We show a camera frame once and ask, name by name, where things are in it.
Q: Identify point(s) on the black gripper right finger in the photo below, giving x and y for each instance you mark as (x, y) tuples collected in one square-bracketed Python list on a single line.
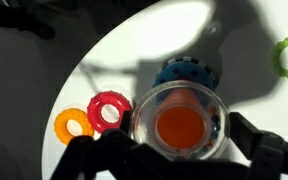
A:
[(274, 160)]

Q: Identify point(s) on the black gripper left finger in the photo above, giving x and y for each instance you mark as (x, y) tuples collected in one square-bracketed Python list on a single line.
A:
[(87, 156)]

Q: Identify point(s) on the orange stand post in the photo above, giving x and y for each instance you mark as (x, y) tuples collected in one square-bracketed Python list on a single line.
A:
[(180, 126)]

